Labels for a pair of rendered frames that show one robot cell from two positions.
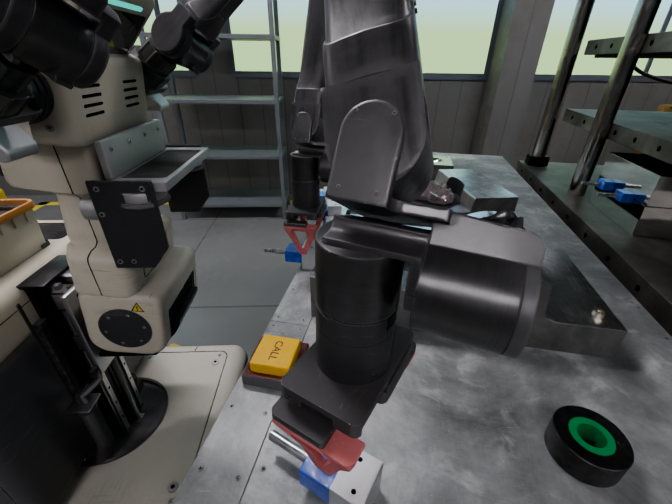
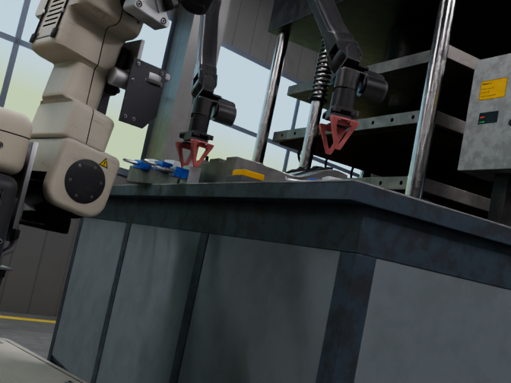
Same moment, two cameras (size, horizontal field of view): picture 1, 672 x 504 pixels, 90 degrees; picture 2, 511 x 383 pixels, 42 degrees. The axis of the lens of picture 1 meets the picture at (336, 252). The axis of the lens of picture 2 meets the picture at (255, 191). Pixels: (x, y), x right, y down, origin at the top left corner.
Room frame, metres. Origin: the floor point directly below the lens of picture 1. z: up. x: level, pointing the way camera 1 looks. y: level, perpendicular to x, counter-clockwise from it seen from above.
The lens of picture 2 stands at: (-0.92, 1.11, 0.61)
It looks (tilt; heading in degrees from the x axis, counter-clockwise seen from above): 6 degrees up; 321
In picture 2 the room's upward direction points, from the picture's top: 12 degrees clockwise
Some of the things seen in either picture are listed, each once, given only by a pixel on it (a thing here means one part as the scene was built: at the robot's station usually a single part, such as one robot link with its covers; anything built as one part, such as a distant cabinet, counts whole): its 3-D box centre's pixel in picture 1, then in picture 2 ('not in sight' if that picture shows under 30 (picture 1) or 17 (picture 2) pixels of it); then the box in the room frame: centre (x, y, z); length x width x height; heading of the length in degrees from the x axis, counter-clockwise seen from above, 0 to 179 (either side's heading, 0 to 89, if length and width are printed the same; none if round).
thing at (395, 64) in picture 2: not in sight; (413, 97); (0.97, -1.26, 1.51); 1.10 x 0.70 x 0.05; 169
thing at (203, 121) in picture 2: (305, 195); (198, 128); (0.66, 0.06, 0.97); 0.10 x 0.07 x 0.07; 171
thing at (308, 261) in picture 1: (291, 252); (176, 172); (0.67, 0.10, 0.83); 0.13 x 0.05 x 0.05; 81
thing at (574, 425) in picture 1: (586, 443); not in sight; (0.24, -0.30, 0.82); 0.08 x 0.08 x 0.04
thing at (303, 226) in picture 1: (304, 231); (196, 151); (0.64, 0.07, 0.90); 0.07 x 0.07 x 0.09; 81
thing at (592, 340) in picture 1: (450, 264); (286, 186); (0.56, -0.23, 0.87); 0.50 x 0.26 x 0.14; 79
